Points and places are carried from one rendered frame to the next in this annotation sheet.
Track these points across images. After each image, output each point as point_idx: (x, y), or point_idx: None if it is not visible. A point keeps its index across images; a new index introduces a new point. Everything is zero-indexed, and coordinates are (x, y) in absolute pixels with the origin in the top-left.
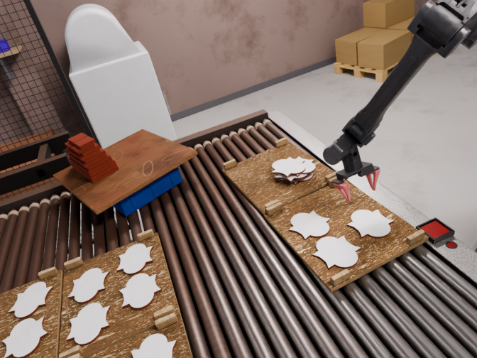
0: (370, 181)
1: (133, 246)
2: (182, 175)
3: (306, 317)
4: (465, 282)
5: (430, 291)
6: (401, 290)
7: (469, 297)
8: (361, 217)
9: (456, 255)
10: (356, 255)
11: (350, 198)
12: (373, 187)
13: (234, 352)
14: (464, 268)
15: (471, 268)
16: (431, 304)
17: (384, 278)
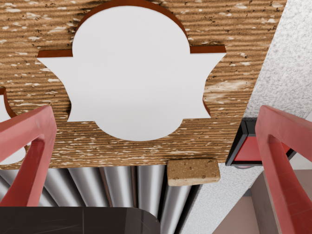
0: (292, 148)
1: None
2: None
3: None
4: (182, 198)
5: (127, 191)
6: (85, 185)
7: (166, 200)
8: (125, 55)
9: (225, 174)
10: (22, 153)
11: (48, 161)
12: (264, 139)
13: None
14: (207, 187)
15: (215, 189)
16: (113, 198)
17: (71, 168)
